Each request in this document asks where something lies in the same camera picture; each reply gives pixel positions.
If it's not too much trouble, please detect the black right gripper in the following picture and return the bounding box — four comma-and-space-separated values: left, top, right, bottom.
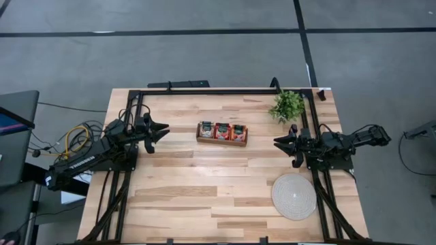
273, 124, 313, 169

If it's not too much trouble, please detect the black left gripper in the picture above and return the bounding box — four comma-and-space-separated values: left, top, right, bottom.
134, 113, 170, 154

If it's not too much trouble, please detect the beige tea bag sachet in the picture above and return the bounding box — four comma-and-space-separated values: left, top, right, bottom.
198, 120, 215, 139

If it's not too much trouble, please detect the orange tea bag sachet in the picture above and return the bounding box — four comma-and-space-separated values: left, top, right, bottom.
230, 124, 247, 143

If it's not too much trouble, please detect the wooden three-compartment tea organizer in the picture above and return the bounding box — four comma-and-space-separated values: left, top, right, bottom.
196, 120, 249, 148

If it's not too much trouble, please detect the green plant in white pot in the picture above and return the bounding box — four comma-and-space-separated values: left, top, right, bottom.
268, 89, 307, 120

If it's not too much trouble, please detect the black power strip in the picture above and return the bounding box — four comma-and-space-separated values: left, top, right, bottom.
147, 80, 211, 88

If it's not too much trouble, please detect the round woven beige placemat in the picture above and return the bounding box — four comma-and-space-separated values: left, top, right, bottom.
270, 172, 317, 221

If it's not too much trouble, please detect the black crossbar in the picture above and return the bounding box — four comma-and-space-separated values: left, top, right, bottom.
20, 162, 90, 197

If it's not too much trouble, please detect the white printed paper sheet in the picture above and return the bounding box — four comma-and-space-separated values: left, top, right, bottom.
60, 171, 93, 205

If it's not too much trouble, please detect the grey equipment stand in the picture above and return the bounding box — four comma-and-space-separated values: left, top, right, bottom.
403, 118, 436, 148

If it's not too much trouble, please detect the grey side cabinet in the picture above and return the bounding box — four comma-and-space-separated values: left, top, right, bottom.
0, 90, 40, 188

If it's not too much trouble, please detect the laptop with lit screen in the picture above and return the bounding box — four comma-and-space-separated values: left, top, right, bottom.
0, 106, 36, 137

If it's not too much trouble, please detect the black computer mouse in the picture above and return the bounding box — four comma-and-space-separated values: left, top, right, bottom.
0, 231, 22, 245

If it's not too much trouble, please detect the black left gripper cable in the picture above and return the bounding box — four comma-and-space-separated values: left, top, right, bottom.
117, 103, 151, 130

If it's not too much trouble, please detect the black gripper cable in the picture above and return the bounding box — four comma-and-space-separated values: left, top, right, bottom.
318, 122, 379, 144
117, 103, 151, 130

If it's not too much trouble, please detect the black aluminium table frame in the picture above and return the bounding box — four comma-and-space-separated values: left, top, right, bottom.
80, 86, 371, 245

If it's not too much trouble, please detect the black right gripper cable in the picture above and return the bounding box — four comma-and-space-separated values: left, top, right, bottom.
318, 122, 379, 144

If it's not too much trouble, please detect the yellow cable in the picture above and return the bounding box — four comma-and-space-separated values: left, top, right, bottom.
54, 125, 90, 164

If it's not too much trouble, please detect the thin black floor cable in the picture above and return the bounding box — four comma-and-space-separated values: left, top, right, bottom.
37, 101, 108, 113
398, 133, 436, 177

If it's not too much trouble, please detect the black cable tangle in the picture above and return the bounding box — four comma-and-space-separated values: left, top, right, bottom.
29, 118, 105, 167

